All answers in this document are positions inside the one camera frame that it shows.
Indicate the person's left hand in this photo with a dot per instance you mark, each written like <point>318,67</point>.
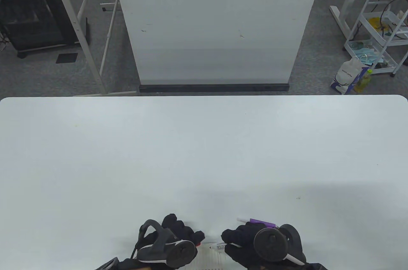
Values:
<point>183,228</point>

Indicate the yellow-green bottle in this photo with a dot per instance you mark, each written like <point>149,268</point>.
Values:
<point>363,83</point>

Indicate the white metal frame stand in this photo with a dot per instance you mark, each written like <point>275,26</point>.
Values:
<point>75,24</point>

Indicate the white utility cart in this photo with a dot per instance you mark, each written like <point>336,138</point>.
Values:
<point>363,12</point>

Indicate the person's right hand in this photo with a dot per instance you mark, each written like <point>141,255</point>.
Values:
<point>240,238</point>

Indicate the yellow item on cart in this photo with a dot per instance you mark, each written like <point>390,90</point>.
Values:
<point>374,23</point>

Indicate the white desk leg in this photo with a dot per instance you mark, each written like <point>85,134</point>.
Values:
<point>339,19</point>

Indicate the white paper with heart outline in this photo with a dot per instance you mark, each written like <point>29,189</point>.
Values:
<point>208,259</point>

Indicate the teal face masks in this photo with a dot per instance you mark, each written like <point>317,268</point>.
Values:
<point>363,51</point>

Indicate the black cabinet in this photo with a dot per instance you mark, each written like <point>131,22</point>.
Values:
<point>32,21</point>

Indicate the grey left wrist tracker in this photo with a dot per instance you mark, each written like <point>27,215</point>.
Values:
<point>181,252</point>

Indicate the black floor plate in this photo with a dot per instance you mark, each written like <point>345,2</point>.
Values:
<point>67,58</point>

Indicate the white partition board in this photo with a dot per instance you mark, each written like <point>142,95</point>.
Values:
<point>216,27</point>

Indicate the black board base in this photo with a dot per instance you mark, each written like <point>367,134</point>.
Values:
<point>213,88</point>

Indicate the white plastic bag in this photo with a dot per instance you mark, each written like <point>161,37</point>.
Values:
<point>347,74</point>

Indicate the purple glitter glue pen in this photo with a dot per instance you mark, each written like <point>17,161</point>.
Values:
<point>259,222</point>

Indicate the white marker with red cap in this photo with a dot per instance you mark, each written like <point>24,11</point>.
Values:
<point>220,245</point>

